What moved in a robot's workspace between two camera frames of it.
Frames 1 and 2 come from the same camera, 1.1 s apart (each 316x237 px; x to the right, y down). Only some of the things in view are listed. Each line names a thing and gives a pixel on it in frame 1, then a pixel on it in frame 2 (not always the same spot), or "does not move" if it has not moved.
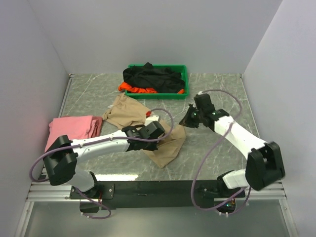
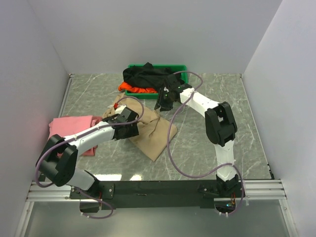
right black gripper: x=186 y=121 -> x=164 y=107
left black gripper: x=152 y=147 -> x=133 y=132
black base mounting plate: x=155 y=195 does not move
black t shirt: x=163 y=80 does not move
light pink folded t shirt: x=75 y=127 does not move
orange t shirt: x=123 y=87 does not move
